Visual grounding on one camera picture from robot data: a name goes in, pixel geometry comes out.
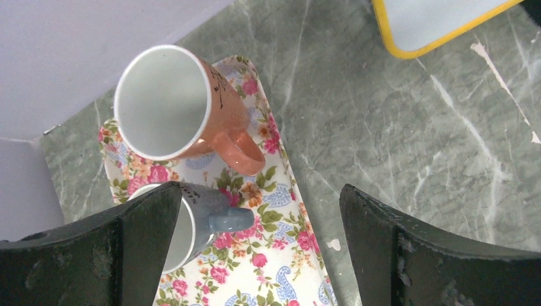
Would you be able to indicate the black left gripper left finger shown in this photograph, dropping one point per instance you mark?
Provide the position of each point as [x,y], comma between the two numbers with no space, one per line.
[114,257]

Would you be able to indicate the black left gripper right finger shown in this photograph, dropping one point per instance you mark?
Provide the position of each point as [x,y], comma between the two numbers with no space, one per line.
[401,260]

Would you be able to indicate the small light blue mug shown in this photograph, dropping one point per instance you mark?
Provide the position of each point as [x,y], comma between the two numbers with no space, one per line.
[204,214]

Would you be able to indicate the floral serving tray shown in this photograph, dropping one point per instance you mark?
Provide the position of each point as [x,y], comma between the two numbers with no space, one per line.
[275,262]

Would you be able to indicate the orange floral mug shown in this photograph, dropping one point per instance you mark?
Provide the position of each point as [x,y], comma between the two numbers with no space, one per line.
[170,104]

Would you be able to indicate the yellow framed whiteboard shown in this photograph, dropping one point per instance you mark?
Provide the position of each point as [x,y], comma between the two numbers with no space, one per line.
[411,28]

